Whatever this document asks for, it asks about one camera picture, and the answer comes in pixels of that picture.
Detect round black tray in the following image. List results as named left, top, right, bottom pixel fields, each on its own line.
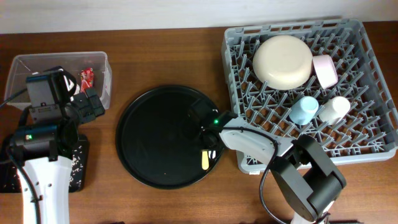
left=115, top=85, right=223, bottom=190

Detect pink bowl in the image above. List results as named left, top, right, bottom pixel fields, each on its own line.
left=313, top=55, right=338, bottom=89

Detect white cup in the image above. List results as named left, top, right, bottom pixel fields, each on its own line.
left=318, top=96, right=351, bottom=125

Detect rice grains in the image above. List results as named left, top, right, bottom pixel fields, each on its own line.
left=0, top=141, right=88, bottom=190

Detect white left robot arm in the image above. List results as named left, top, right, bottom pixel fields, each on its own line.
left=6, top=87, right=104, bottom=223

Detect beige plate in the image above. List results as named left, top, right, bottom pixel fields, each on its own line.
left=252, top=35, right=313, bottom=90

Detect white plastic fork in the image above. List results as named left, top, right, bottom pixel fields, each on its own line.
left=208, top=151, right=216, bottom=159

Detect red snack wrapper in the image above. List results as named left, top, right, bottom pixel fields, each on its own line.
left=80, top=68, right=95, bottom=92

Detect rectangular black tray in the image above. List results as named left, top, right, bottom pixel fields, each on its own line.
left=0, top=133, right=90, bottom=194

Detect clear plastic waste bin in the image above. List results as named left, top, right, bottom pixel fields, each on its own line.
left=4, top=52, right=113, bottom=110

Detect light blue cup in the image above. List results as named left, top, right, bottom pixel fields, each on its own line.
left=289, top=96, right=319, bottom=125

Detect grey dishwasher rack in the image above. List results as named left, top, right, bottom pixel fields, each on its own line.
left=221, top=19, right=397, bottom=165

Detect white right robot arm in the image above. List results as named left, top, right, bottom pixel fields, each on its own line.
left=190, top=111, right=346, bottom=223

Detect yellow plastic knife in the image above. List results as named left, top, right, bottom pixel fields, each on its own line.
left=201, top=151, right=210, bottom=170

